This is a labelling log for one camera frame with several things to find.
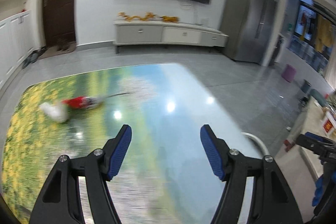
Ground white shoe cabinet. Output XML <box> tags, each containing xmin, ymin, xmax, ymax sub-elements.
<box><xmin>1</xmin><ymin>0</ymin><xmax>35</xmax><ymax>87</ymax></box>

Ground blue gloved right hand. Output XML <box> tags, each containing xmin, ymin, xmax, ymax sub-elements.
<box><xmin>312</xmin><ymin>172</ymin><xmax>336</xmax><ymax>207</ymax></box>

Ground golden dragon figurine left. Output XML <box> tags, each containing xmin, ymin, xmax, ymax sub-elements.
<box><xmin>117</xmin><ymin>12</ymin><xmax>156</xmax><ymax>22</ymax></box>

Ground white round trash bin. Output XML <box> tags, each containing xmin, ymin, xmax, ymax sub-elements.
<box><xmin>242</xmin><ymin>132</ymin><xmax>269</xmax><ymax>156</ymax></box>

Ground golden dragon figurine right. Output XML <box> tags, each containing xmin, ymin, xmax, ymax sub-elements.
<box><xmin>159</xmin><ymin>16</ymin><xmax>179</xmax><ymax>23</ymax></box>

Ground white plastic bag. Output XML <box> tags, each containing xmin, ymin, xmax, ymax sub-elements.
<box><xmin>39</xmin><ymin>102</ymin><xmax>69</xmax><ymax>123</ymax></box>

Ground red snack wrapper far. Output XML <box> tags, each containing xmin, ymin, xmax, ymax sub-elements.
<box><xmin>62</xmin><ymin>96</ymin><xmax>103</xmax><ymax>109</ymax></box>

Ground brown shoes pair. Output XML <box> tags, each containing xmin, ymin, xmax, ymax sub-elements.
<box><xmin>57</xmin><ymin>39</ymin><xmax>70</xmax><ymax>51</ymax></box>

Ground brown door mat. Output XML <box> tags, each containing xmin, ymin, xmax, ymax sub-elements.
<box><xmin>39</xmin><ymin>42</ymin><xmax>76</xmax><ymax>59</ymax></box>

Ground purple stool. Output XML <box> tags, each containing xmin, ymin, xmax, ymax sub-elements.
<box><xmin>281</xmin><ymin>64</ymin><xmax>297</xmax><ymax>83</ymax></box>

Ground white TV console cabinet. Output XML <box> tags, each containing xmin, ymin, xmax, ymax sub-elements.
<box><xmin>113</xmin><ymin>20</ymin><xmax>228</xmax><ymax>48</ymax></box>

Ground golden dragon figurine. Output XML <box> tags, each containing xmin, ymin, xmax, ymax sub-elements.
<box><xmin>117</xmin><ymin>12</ymin><xmax>156</xmax><ymax>22</ymax></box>
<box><xmin>159</xmin><ymin>16</ymin><xmax>179</xmax><ymax>23</ymax></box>

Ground grey slippers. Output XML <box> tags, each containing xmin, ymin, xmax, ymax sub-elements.
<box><xmin>22</xmin><ymin>46</ymin><xmax>47</xmax><ymax>69</ymax></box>

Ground grey steel refrigerator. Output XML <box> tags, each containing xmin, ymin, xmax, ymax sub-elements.
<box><xmin>220</xmin><ymin>0</ymin><xmax>278</xmax><ymax>65</ymax></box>

